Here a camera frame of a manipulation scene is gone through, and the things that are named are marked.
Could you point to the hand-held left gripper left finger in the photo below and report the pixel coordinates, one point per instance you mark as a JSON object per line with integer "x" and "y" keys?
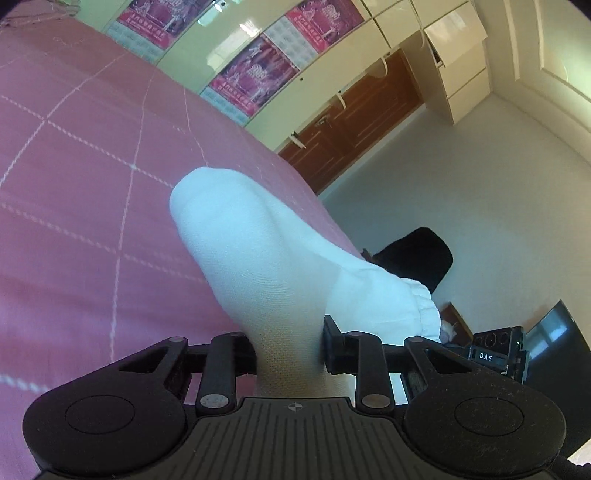
{"x": 244, "y": 357}

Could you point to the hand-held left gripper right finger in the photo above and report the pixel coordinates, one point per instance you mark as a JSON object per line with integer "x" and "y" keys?
{"x": 331, "y": 346}

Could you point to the white sock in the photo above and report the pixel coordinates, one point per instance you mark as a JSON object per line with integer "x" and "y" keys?
{"x": 240, "y": 240}

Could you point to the black flat screen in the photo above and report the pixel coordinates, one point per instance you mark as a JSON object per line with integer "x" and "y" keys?
{"x": 558, "y": 350}

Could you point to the black cloth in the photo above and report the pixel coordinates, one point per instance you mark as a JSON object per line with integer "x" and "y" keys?
{"x": 415, "y": 258}

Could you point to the brown wooden door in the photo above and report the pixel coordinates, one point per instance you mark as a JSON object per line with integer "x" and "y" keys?
{"x": 360, "y": 124}

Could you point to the pink patterned bedsheet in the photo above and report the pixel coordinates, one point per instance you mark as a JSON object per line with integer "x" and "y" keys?
{"x": 69, "y": 207}

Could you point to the cream drawer cabinet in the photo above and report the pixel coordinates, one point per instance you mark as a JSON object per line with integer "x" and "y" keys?
{"x": 461, "y": 64}

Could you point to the cream wardrobe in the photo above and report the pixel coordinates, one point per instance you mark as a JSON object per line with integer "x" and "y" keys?
{"x": 196, "y": 48}

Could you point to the purple calendar wall poster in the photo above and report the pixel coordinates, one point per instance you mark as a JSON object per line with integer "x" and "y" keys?
{"x": 251, "y": 76}
{"x": 323, "y": 18}
{"x": 152, "y": 14}

